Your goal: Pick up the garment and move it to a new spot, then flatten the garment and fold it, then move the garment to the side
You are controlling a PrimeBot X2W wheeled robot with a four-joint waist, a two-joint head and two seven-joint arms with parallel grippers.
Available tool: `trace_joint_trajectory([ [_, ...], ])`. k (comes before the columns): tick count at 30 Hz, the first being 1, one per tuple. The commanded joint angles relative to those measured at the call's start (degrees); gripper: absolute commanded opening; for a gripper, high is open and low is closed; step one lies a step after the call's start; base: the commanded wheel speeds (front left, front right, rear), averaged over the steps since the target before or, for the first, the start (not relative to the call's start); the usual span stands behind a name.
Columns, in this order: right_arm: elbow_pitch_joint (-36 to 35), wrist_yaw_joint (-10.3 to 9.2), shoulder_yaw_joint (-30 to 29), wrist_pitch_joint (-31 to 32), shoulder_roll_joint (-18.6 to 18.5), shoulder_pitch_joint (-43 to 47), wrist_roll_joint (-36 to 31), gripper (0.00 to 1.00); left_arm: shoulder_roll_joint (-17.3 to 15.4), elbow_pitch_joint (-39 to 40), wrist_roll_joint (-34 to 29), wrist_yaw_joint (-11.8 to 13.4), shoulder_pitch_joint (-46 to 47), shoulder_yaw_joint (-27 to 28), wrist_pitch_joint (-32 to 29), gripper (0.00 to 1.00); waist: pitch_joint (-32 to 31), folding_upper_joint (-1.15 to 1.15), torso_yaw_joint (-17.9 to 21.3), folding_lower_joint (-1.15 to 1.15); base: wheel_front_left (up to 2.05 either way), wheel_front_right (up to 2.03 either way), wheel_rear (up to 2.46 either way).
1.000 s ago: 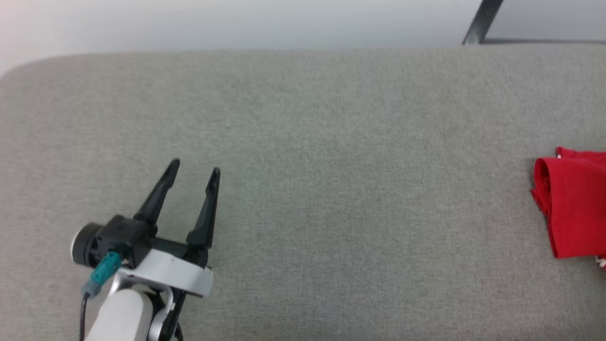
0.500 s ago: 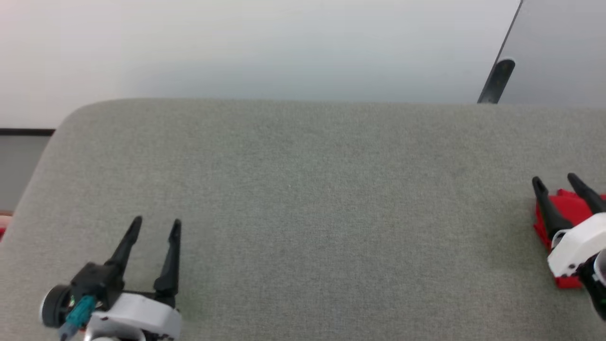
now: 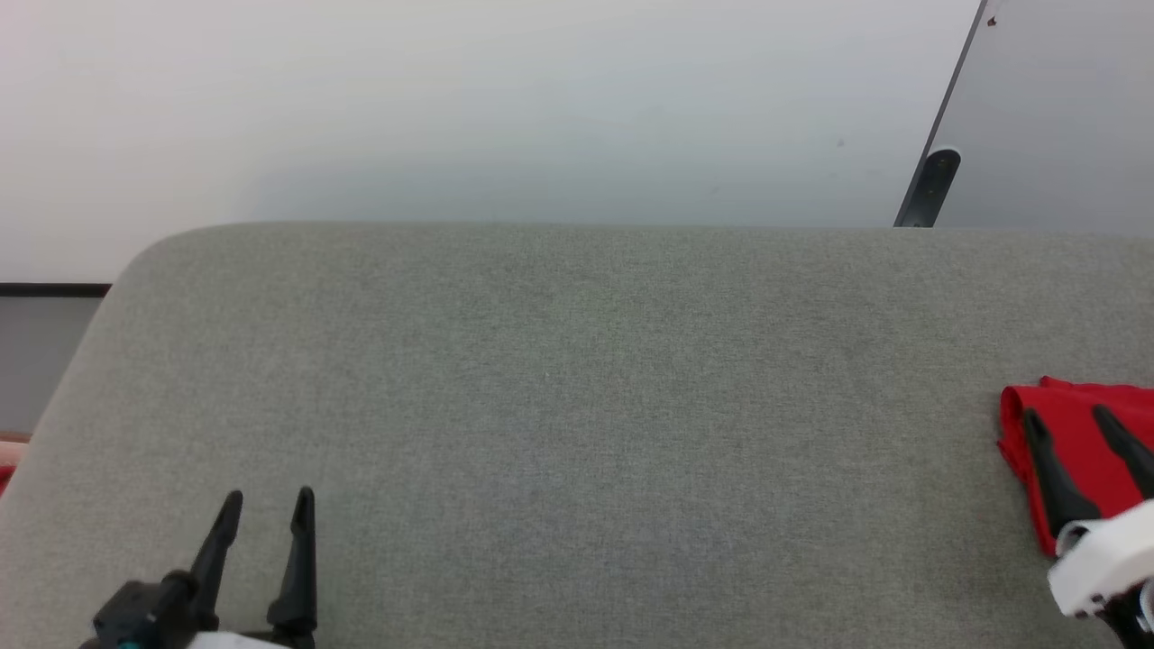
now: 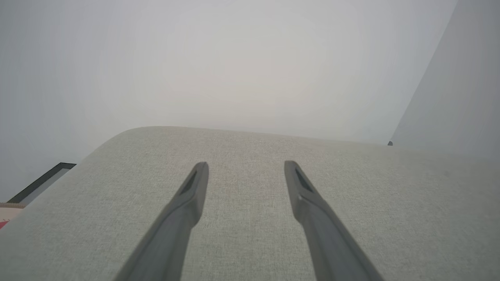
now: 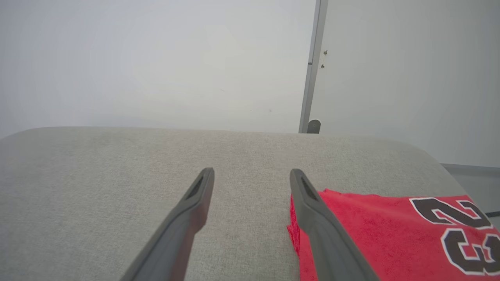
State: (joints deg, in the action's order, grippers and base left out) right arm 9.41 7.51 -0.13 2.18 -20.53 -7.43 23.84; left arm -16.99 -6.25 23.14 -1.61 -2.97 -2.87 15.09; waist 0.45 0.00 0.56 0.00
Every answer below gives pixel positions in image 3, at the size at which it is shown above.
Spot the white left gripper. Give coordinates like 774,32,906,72
185,486,319,649

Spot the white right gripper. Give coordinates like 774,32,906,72
1021,405,1154,620

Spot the red and white basketball jersey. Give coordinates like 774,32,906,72
996,376,1154,559

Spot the red object beside sofa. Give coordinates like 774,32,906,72
0,432,33,498

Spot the black baseboard strip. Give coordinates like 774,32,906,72
0,282,112,299

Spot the grey fabric sofa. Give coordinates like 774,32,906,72
0,222,1154,649

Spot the grey wall panel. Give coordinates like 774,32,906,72
929,0,1154,233

